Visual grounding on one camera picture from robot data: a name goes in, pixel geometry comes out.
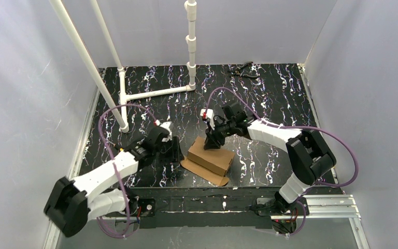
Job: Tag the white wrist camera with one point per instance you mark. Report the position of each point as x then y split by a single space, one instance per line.
167 125
207 115

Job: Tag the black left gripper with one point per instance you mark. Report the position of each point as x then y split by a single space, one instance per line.
174 149

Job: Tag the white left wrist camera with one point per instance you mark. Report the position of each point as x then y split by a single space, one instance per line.
167 125

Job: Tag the aluminium rail frame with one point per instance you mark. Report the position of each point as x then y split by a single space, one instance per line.
195 206

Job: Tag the black pliers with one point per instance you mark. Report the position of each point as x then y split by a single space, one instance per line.
239 71

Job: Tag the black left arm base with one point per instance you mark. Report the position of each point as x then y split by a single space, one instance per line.
141 207

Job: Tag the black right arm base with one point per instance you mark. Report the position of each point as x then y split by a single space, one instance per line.
292 215

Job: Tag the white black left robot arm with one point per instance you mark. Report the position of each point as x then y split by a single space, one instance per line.
74 202

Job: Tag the brown cardboard paper box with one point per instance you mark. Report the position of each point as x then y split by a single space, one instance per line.
211 165

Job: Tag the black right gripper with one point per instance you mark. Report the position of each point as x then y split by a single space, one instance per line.
213 136

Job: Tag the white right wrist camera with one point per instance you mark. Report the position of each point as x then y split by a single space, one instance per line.
207 115

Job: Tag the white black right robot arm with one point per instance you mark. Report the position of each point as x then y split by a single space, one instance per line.
308 152

